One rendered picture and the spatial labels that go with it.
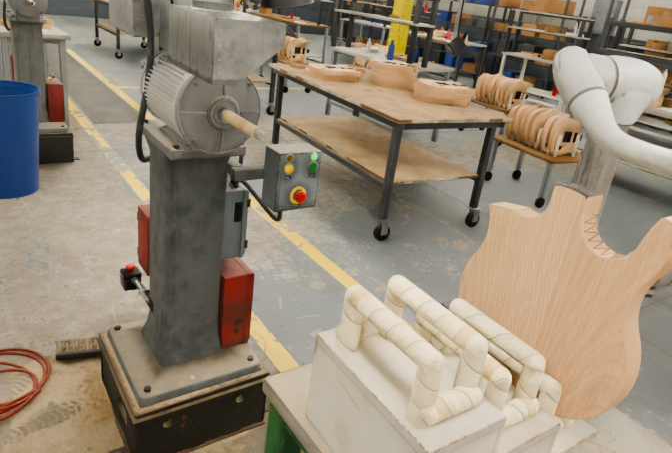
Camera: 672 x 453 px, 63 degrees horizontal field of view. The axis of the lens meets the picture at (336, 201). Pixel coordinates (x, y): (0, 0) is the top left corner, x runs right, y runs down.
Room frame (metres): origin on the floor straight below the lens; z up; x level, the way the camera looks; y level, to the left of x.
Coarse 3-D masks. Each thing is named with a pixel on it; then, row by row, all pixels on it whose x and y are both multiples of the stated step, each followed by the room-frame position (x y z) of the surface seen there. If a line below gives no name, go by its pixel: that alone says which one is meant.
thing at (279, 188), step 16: (288, 144) 1.73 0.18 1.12; (304, 144) 1.76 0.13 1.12; (272, 160) 1.65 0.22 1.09; (304, 160) 1.67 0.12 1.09; (320, 160) 1.71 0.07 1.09; (272, 176) 1.64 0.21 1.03; (288, 176) 1.63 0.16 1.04; (304, 176) 1.67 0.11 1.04; (272, 192) 1.63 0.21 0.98; (288, 192) 1.64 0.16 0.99; (272, 208) 1.63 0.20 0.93; (288, 208) 1.64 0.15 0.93
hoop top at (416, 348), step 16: (352, 288) 0.71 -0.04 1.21; (352, 304) 0.69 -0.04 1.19; (368, 304) 0.67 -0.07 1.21; (368, 320) 0.66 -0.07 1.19; (384, 320) 0.64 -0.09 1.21; (400, 320) 0.64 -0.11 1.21; (400, 336) 0.61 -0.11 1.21; (416, 336) 0.60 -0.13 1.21; (416, 352) 0.58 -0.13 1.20; (432, 352) 0.57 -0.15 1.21; (432, 368) 0.56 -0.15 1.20
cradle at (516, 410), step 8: (512, 400) 0.70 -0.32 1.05; (520, 400) 0.70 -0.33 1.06; (528, 400) 0.70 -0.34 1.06; (536, 400) 0.70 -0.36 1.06; (504, 408) 0.67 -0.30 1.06; (512, 408) 0.68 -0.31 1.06; (520, 408) 0.68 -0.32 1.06; (528, 408) 0.69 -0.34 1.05; (536, 408) 0.69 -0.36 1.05; (512, 416) 0.66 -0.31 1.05; (520, 416) 0.67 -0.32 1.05; (528, 416) 0.68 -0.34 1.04; (512, 424) 0.66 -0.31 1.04
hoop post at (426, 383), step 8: (424, 368) 0.56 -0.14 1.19; (416, 376) 0.57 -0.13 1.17; (424, 376) 0.56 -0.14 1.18; (432, 376) 0.56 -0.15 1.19; (440, 376) 0.57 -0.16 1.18; (416, 384) 0.57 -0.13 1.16; (424, 384) 0.56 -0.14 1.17; (432, 384) 0.56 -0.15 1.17; (416, 392) 0.57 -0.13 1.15; (424, 392) 0.56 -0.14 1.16; (432, 392) 0.56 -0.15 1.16; (416, 400) 0.56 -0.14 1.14; (424, 400) 0.56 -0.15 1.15; (432, 400) 0.56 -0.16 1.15; (408, 408) 0.57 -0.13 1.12; (416, 408) 0.56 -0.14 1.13; (424, 408) 0.56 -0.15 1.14; (408, 416) 0.57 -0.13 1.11; (416, 424) 0.56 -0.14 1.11
